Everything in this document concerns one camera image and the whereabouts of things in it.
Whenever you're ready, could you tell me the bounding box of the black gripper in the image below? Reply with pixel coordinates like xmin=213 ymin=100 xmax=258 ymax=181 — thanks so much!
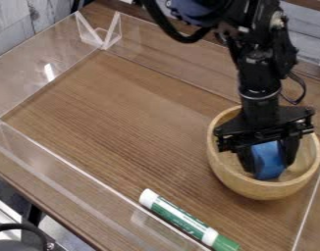
xmin=213 ymin=87 xmax=315 ymax=174

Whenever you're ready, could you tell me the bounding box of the blue foam block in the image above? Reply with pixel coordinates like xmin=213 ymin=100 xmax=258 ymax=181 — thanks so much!
xmin=250 ymin=141 xmax=286 ymax=180

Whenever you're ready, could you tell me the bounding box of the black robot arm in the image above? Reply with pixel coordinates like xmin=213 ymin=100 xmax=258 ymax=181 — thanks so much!
xmin=167 ymin=0 xmax=313 ymax=179

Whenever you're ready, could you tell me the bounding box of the brown wooden bowl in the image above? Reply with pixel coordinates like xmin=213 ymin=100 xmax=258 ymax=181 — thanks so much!
xmin=206 ymin=106 xmax=320 ymax=201

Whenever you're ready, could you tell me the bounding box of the green and white marker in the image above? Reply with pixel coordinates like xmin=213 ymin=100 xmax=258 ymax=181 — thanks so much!
xmin=139 ymin=188 xmax=240 ymax=251

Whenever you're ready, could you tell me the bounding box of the black device with screw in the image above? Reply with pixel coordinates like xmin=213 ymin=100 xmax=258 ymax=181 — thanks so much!
xmin=0 ymin=235 xmax=56 ymax=251

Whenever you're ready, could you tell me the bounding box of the black cable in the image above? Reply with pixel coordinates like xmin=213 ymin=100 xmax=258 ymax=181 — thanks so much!
xmin=140 ymin=0 xmax=221 ymax=44

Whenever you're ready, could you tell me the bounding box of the clear acrylic tray wall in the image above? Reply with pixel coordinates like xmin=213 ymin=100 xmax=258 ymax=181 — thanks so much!
xmin=0 ymin=7 xmax=320 ymax=251

